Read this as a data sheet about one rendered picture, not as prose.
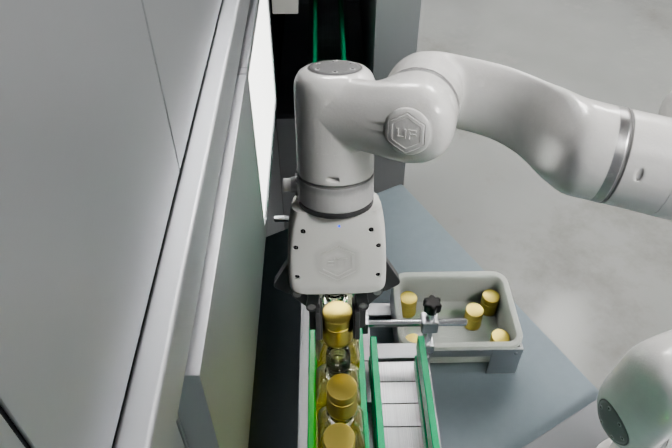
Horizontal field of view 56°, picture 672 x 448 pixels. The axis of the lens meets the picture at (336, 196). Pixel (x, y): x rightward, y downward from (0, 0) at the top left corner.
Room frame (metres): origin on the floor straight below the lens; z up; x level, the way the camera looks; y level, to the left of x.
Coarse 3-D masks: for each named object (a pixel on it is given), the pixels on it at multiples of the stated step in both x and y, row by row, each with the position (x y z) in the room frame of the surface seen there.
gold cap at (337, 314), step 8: (328, 304) 0.43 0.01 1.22; (336, 304) 0.43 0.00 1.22; (344, 304) 0.43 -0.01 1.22; (328, 312) 0.42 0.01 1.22; (336, 312) 0.42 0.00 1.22; (344, 312) 0.42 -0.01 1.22; (352, 312) 0.42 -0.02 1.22; (328, 320) 0.41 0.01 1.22; (336, 320) 0.41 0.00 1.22; (344, 320) 0.41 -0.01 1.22; (352, 320) 0.42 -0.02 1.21; (328, 328) 0.41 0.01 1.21; (336, 328) 0.41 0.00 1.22; (344, 328) 0.41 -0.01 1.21; (328, 336) 0.41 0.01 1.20; (336, 336) 0.41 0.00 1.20; (344, 336) 0.41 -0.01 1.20; (352, 336) 0.42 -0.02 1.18; (328, 344) 0.41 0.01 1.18; (336, 344) 0.41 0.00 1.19; (344, 344) 0.41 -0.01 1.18
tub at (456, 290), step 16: (416, 272) 0.80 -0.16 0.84; (432, 272) 0.80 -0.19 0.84; (448, 272) 0.80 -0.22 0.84; (464, 272) 0.80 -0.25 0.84; (480, 272) 0.80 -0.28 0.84; (496, 272) 0.80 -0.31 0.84; (400, 288) 0.78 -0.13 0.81; (416, 288) 0.79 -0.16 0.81; (432, 288) 0.79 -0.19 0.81; (448, 288) 0.79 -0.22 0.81; (464, 288) 0.79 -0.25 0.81; (480, 288) 0.79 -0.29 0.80; (496, 288) 0.78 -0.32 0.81; (400, 304) 0.72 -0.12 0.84; (448, 304) 0.78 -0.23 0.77; (464, 304) 0.78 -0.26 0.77; (512, 304) 0.72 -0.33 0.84; (496, 320) 0.74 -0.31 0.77; (512, 320) 0.69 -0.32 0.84; (400, 336) 0.65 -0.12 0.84; (448, 336) 0.70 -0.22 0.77; (464, 336) 0.70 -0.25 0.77; (480, 336) 0.70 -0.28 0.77; (512, 336) 0.67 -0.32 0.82
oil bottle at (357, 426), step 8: (320, 408) 0.39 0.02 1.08; (360, 408) 0.38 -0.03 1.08; (320, 416) 0.37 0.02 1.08; (328, 416) 0.37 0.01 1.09; (360, 416) 0.37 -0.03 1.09; (320, 424) 0.36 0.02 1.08; (328, 424) 0.36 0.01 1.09; (352, 424) 0.36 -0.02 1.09; (360, 424) 0.36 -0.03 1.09; (320, 432) 0.35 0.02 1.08; (360, 432) 0.35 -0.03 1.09; (320, 440) 0.35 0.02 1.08; (360, 440) 0.34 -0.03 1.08
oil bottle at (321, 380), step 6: (324, 366) 0.44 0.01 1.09; (354, 366) 0.44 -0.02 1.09; (318, 372) 0.43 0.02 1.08; (324, 372) 0.43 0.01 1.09; (354, 372) 0.43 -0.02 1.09; (318, 378) 0.42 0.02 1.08; (324, 378) 0.42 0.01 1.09; (354, 378) 0.42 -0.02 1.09; (318, 384) 0.42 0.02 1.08; (324, 384) 0.41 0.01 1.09; (318, 390) 0.41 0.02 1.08; (324, 390) 0.41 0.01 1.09; (318, 396) 0.40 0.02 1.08; (324, 396) 0.40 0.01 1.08; (360, 396) 0.41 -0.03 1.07; (318, 402) 0.40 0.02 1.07; (324, 402) 0.40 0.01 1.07; (360, 402) 0.40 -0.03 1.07; (318, 408) 0.40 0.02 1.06
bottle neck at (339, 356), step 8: (328, 352) 0.42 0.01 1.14; (336, 352) 0.43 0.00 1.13; (344, 352) 0.43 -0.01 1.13; (328, 360) 0.41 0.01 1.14; (336, 360) 0.41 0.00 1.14; (344, 360) 0.41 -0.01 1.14; (328, 368) 0.41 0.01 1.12; (336, 368) 0.41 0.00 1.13; (344, 368) 0.41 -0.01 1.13; (328, 376) 0.42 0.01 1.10
